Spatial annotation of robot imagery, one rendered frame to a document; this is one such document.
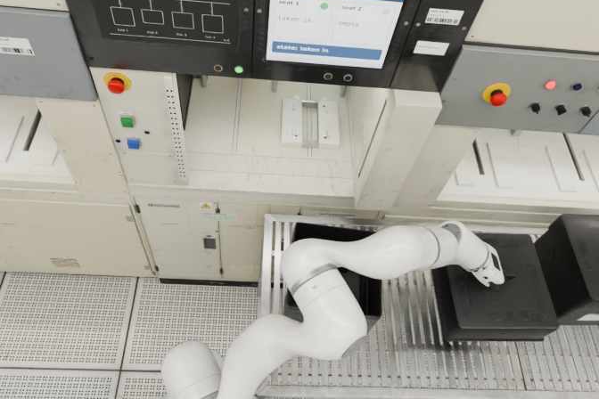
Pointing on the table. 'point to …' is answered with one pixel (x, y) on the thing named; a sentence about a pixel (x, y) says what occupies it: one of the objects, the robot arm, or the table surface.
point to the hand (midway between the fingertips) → (497, 274)
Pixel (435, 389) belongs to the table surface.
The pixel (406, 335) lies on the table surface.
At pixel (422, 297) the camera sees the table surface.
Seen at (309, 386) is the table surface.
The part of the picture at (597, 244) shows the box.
